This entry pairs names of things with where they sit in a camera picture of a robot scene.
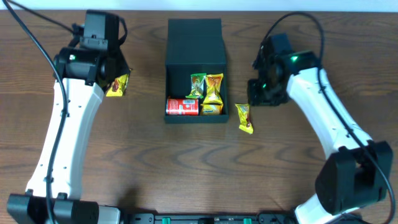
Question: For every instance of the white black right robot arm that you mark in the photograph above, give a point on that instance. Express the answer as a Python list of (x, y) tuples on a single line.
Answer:
[(357, 168)]

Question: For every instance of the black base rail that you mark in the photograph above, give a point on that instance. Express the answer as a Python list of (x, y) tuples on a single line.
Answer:
[(221, 218)]

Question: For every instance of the green pandan cake packet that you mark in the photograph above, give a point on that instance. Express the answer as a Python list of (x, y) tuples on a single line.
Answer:
[(197, 86)]

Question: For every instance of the yellow Apollo chocolate cake packet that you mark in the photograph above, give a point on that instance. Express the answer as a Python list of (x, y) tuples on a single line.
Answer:
[(118, 86)]

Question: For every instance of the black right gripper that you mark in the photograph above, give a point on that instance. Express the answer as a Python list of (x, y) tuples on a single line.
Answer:
[(254, 99)]

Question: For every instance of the red drink can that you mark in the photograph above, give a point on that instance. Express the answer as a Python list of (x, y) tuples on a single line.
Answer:
[(183, 107)]

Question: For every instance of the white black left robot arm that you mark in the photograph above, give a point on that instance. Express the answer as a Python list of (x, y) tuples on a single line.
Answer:
[(84, 72)]

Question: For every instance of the yellow snack packet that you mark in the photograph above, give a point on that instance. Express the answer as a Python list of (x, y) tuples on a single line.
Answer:
[(213, 87), (243, 113)]

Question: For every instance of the yellow Lemond biscuit packet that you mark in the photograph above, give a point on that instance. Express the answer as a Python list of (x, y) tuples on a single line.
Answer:
[(210, 110)]

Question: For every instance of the dark green box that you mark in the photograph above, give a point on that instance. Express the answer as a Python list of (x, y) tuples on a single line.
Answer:
[(194, 46)]

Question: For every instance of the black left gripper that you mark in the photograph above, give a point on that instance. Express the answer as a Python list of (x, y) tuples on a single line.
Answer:
[(123, 68)]

